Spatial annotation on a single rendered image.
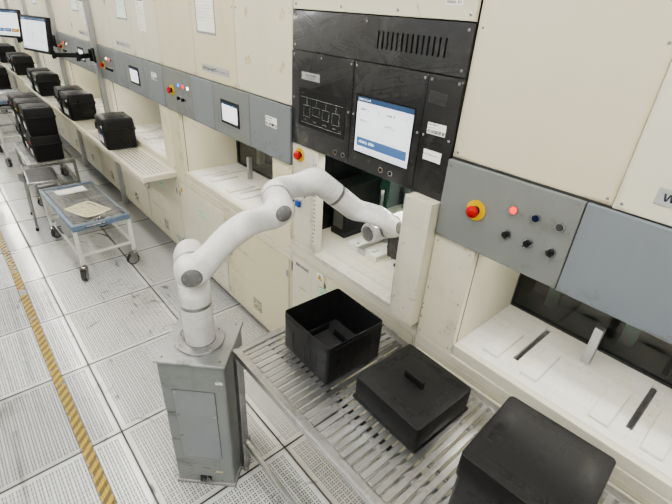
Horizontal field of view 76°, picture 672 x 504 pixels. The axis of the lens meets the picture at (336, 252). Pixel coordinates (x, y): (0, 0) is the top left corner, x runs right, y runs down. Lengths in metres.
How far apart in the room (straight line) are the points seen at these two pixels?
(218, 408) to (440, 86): 1.47
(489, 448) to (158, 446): 1.73
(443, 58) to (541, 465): 1.17
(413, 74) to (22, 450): 2.47
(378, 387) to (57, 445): 1.75
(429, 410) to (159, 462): 1.45
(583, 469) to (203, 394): 1.31
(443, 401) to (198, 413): 1.00
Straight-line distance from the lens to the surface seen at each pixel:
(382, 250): 2.21
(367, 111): 1.71
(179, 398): 1.93
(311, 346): 1.61
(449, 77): 1.47
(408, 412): 1.47
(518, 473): 1.25
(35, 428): 2.84
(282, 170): 2.23
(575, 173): 1.32
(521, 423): 1.35
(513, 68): 1.38
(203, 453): 2.17
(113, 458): 2.56
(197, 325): 1.74
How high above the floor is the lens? 1.96
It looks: 30 degrees down
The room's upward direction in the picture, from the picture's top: 4 degrees clockwise
